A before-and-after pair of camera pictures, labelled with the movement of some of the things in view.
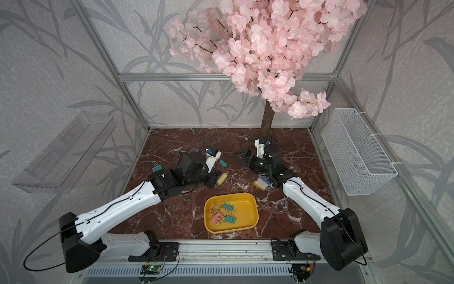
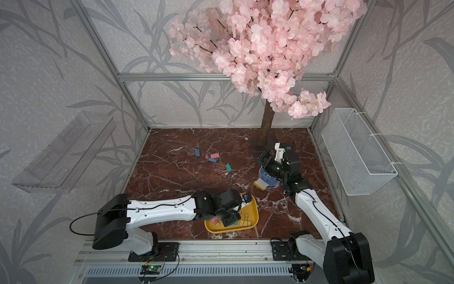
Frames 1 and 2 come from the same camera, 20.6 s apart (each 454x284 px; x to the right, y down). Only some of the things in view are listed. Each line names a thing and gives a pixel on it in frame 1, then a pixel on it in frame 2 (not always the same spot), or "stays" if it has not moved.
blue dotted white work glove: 263,181 stays
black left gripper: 214,176 -> 234,219
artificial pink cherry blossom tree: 268,47 stays
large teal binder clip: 223,163 -> 229,168
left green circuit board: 150,269 stays
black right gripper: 252,155 -> 271,160
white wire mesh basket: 359,160 stays
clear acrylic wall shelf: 65,164 stays
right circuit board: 300,272 stays
